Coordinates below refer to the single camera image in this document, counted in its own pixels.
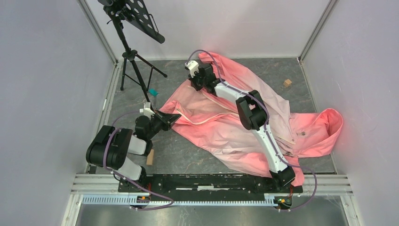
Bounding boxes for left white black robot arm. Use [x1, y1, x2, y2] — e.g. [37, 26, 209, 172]
[86, 111, 181, 192]

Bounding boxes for white slotted cable duct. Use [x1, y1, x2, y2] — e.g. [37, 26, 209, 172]
[82, 194, 278, 207]

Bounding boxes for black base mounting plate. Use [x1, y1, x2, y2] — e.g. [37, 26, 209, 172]
[138, 173, 303, 202]

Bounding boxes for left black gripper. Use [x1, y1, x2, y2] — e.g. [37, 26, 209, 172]
[146, 109, 182, 139]

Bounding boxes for black perforated music stand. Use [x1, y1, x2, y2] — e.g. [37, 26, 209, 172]
[98, 0, 167, 102]

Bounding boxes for small wooden cube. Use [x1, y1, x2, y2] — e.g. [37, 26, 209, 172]
[283, 79, 292, 88]

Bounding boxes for long wooden block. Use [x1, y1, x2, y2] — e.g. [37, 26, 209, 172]
[146, 149, 154, 166]

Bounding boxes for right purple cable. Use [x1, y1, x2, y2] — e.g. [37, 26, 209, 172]
[187, 49, 318, 212]

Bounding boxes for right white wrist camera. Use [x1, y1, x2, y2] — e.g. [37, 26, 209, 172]
[184, 60, 199, 78]

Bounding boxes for pink zip jacket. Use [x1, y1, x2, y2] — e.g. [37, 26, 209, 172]
[160, 53, 343, 186]

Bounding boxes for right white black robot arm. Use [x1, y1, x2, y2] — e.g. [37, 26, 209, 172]
[184, 60, 295, 192]

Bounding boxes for small teal block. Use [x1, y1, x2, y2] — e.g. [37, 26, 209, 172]
[148, 89, 159, 97]

